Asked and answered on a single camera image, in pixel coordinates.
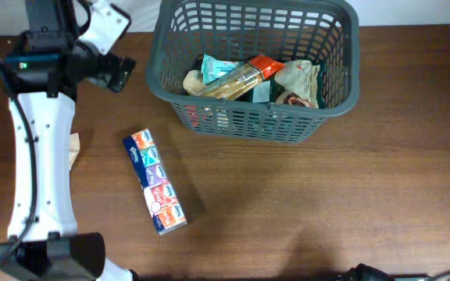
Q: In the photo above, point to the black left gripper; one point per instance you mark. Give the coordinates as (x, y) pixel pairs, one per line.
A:
(119, 74)

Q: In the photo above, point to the beige paper pouch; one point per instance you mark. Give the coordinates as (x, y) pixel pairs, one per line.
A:
(193, 83)
(74, 148)

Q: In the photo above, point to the teal torn wrapper piece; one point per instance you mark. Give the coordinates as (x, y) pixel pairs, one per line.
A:
(212, 69)

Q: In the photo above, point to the orange spaghetti packet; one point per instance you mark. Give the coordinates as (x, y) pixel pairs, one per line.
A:
(242, 79)

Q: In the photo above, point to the Kleenex tissue multipack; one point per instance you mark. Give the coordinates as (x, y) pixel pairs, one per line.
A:
(161, 198)

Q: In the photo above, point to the green Nescafe coffee bag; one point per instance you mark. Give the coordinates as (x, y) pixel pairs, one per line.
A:
(299, 83)

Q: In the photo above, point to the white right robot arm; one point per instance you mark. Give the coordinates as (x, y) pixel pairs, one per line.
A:
(367, 273)

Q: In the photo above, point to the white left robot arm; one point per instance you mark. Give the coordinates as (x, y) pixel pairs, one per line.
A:
(41, 75)

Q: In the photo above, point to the grey plastic basket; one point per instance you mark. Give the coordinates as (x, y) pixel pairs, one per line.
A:
(325, 32)

